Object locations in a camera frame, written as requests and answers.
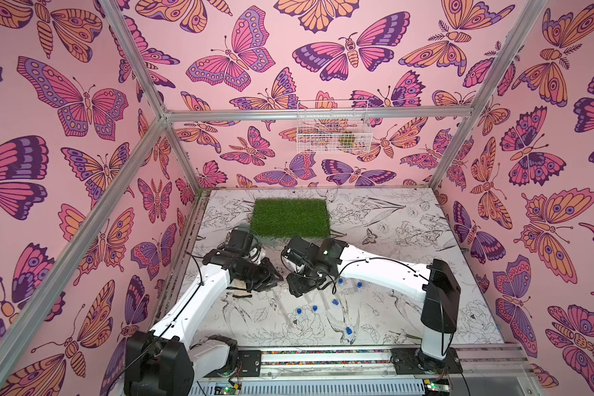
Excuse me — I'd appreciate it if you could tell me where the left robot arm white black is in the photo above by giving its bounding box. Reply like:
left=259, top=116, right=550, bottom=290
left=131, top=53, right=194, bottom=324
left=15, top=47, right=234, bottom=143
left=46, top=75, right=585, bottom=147
left=123, top=228, right=283, bottom=395

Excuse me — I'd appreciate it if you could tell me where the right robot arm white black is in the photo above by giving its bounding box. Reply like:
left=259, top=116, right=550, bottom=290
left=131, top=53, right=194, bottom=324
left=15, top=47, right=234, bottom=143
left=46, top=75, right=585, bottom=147
left=280, top=237, right=461, bottom=374

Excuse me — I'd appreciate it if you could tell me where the green artificial grass mat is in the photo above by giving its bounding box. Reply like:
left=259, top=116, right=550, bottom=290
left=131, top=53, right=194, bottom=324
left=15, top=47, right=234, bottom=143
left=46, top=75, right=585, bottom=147
left=250, top=198, right=331, bottom=239

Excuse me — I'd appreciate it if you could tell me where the green object in basket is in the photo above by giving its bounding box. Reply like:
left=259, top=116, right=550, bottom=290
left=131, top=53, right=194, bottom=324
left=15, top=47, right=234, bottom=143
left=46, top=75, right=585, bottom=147
left=339, top=132, right=356, bottom=149

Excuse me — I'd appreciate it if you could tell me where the white wire basket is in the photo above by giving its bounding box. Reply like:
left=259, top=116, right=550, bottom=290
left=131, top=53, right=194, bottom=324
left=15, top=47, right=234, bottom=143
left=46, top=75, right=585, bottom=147
left=295, top=107, right=373, bottom=155

